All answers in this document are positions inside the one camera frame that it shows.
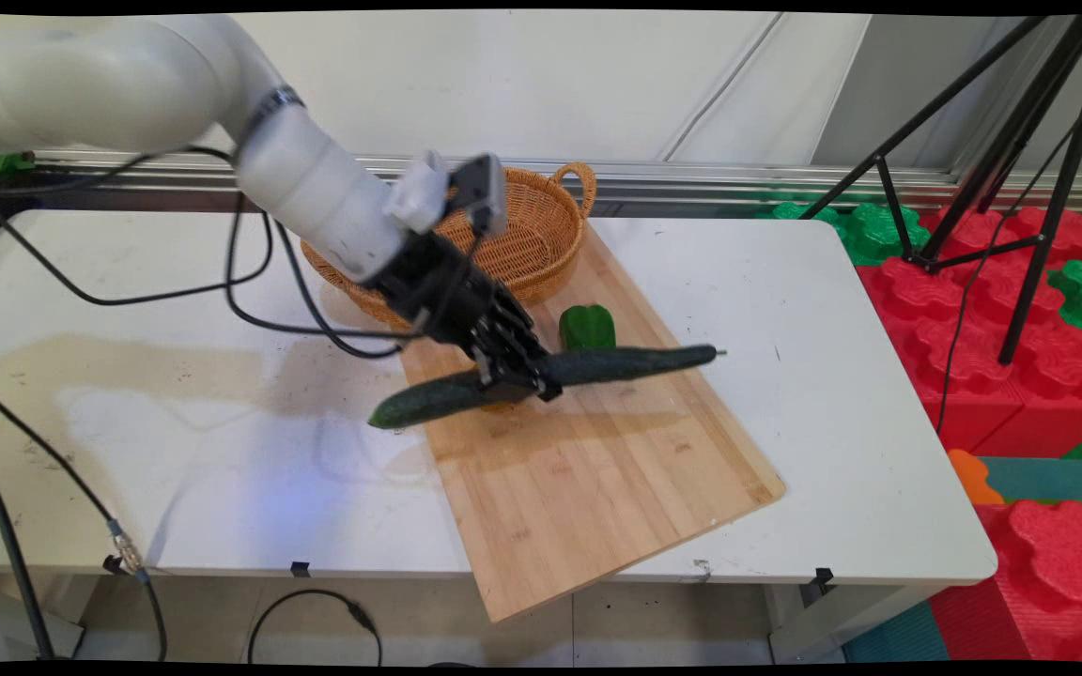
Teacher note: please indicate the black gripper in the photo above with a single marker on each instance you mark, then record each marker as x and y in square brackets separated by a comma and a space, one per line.
[433, 286]

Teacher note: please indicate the long dark green cucumber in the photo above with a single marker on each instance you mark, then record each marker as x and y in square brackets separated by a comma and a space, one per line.
[419, 406]

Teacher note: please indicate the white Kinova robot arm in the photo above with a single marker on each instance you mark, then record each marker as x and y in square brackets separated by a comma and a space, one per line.
[128, 84]

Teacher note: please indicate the green bell pepper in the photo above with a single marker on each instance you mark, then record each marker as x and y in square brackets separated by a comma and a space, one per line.
[588, 329]

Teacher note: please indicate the woven wicker basket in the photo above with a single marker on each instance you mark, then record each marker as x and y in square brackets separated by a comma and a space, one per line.
[532, 244]

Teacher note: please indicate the wooden cutting board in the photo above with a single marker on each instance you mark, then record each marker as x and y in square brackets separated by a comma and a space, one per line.
[597, 488]

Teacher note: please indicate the white table leg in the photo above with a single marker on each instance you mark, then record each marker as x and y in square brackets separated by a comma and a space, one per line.
[823, 624]

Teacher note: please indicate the red foam block stack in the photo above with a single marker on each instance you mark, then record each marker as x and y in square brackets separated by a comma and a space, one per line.
[973, 357]

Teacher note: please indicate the orange foam piece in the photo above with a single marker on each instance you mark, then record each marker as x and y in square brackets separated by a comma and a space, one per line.
[973, 479]

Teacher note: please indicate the teal foam mat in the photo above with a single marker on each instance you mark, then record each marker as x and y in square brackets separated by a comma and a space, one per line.
[898, 638]
[1048, 479]

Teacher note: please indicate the black tripod stand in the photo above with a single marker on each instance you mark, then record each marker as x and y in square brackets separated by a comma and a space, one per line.
[1020, 141]

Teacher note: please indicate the large red foam block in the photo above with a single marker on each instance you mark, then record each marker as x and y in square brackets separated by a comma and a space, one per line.
[1048, 582]

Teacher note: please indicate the wrist camera with grey mount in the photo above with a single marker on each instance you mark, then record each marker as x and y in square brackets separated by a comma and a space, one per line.
[447, 192]

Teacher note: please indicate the aluminium wall rail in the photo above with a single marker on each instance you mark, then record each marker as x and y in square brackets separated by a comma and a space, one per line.
[738, 178]

